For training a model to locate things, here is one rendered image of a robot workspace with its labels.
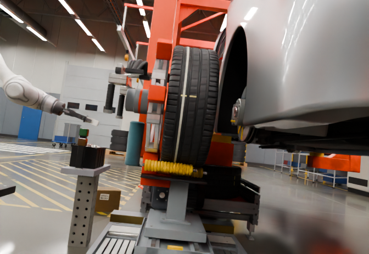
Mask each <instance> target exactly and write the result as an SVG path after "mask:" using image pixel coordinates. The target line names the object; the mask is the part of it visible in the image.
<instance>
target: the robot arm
mask: <svg viewBox="0 0 369 254"><path fill-rule="evenodd" d="M0 78H1V80H2V82H3V86H2V88H3V90H4V93H5V95H6V97H7V98H8V99H9V100H10V101H12V102H14V103H16V104H18V105H23V106H27V107H28V108H32V109H38V110H42V111H44V112H47V113H49V114H52V113H54V114H55V115H58V116H60V115H61V114H62V113H63V112H64V114H65V115H67V116H71V117H76V118H79V119H80V120H83V122H87V123H90V124H92V125H94V126H98V124H99V121H97V120H95V119H92V118H90V117H88V116H84V115H81V114H78V113H76V112H75V111H74V110H71V109H69V108H65V106H66V104H65V103H64V102H62V101H59V99H57V98H55V97H53V96H51V95H48V94H46V93H45V92H44V91H42V90H40V89H38V88H36V87H34V86H32V84H31V83H30V82H29V81H27V80H26V79H25V78H23V77H22V76H21V75H15V74H14V73H12V72H11V71H10V69H9V68H8V67H7V65H6V64H5V62H4V60H3V58H2V56H1V54H0Z"/></svg>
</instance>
